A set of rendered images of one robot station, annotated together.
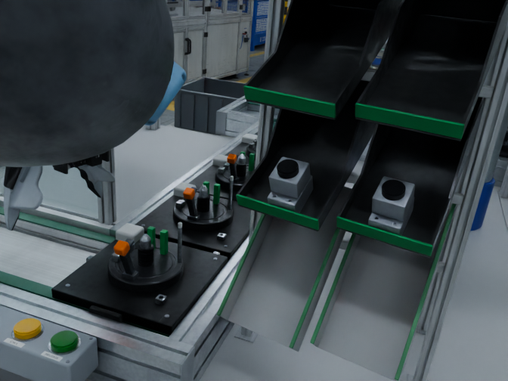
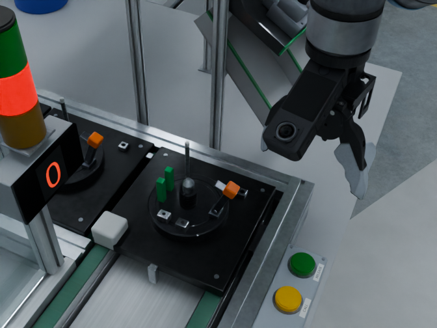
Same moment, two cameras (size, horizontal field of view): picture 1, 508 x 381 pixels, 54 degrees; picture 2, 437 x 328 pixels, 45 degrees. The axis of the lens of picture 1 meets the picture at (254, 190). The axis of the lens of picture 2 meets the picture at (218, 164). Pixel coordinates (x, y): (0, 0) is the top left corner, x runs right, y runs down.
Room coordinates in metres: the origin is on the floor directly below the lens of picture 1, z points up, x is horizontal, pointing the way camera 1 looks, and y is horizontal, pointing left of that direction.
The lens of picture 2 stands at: (0.69, 0.76, 1.70)
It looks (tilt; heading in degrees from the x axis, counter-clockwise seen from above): 46 degrees down; 275
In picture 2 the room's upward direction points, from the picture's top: 3 degrees clockwise
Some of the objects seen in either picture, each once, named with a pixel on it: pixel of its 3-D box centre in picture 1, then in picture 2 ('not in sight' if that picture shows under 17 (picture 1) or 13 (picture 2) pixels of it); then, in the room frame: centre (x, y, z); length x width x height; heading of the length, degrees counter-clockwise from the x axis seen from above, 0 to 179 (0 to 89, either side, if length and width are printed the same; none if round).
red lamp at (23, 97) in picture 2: not in sight; (9, 83); (0.96, 0.34, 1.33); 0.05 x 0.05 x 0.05
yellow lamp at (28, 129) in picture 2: not in sight; (19, 118); (0.96, 0.34, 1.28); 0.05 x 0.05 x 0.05
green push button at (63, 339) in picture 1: (64, 343); (302, 265); (0.59, 0.27, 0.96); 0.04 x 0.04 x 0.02
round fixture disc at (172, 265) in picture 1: (146, 267); (188, 206); (0.79, 0.19, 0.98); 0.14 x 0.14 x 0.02
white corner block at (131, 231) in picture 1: (130, 236); (110, 230); (0.91, 0.26, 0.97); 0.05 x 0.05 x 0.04; 72
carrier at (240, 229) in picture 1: (203, 200); (62, 146); (1.03, 0.11, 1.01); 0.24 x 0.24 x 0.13; 72
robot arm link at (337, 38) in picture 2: not in sight; (339, 23); (0.62, 0.25, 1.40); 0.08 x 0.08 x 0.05
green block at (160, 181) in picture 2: (151, 239); (161, 190); (0.84, 0.19, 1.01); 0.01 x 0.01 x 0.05; 72
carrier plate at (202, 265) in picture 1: (146, 275); (188, 213); (0.79, 0.19, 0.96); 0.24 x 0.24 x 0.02; 72
